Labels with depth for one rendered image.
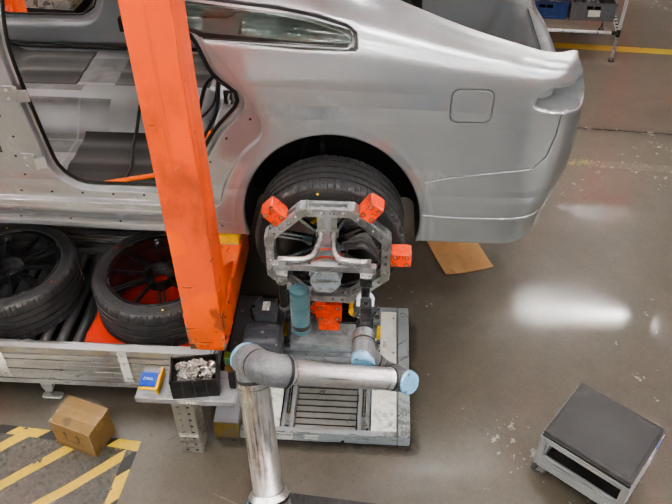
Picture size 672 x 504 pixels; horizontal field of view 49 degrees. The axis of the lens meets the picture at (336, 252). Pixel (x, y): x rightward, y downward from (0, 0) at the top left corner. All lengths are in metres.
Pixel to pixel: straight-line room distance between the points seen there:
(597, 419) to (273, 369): 1.55
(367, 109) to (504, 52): 0.57
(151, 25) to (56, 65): 2.70
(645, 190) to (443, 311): 1.84
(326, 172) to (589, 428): 1.56
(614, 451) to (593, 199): 2.22
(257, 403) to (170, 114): 1.03
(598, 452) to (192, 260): 1.84
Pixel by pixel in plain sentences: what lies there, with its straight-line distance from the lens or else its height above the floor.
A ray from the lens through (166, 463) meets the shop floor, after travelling 3.62.
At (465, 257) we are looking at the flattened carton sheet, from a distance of 4.49.
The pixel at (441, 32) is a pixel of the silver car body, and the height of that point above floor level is 1.73.
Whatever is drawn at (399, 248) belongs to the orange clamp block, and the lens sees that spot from 3.18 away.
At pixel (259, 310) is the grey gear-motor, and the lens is 3.56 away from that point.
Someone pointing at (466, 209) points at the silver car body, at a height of 0.95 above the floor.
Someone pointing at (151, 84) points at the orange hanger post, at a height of 1.82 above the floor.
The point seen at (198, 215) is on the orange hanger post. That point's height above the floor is 1.29.
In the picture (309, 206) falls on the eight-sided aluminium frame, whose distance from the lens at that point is 3.02.
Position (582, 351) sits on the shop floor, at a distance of 4.13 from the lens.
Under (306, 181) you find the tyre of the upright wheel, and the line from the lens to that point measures 3.08.
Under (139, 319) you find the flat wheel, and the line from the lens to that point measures 3.54.
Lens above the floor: 3.00
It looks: 42 degrees down
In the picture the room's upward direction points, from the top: straight up
